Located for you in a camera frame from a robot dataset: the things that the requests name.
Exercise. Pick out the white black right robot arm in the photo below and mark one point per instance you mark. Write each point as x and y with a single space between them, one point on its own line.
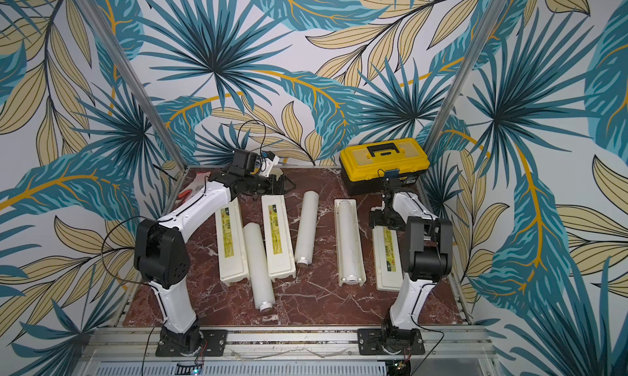
425 255

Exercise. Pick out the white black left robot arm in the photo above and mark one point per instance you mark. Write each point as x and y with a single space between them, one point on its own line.
161 256

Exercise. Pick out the white dispenser lid yellow label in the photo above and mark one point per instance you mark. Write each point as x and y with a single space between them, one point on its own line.
388 270

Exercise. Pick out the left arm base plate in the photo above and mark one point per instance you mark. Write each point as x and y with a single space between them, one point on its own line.
197 343

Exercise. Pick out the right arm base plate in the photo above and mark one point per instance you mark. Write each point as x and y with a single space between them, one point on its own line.
395 342

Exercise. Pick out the white dispenser base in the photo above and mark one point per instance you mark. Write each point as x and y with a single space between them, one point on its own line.
361 269

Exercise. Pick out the middle white wrap dispenser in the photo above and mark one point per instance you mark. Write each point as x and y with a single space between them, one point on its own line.
279 249

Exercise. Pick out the red white work glove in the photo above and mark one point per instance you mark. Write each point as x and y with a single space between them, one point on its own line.
194 187

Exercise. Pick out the yellow black toolbox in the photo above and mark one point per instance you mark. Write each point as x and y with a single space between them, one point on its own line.
364 167

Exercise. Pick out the aluminium front rail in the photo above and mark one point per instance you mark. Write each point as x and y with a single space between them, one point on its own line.
256 343

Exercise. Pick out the plastic wrap roll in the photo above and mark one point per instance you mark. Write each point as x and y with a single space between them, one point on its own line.
348 242
306 237
263 295

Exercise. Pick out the white wrap dispenser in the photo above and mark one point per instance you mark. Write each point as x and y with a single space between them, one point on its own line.
279 249
232 254

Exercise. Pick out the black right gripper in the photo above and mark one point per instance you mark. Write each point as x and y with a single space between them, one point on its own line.
380 216

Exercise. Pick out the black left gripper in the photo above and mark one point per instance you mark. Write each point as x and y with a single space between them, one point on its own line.
272 189

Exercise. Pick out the left white wrap dispenser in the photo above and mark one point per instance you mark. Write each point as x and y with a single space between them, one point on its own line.
232 254

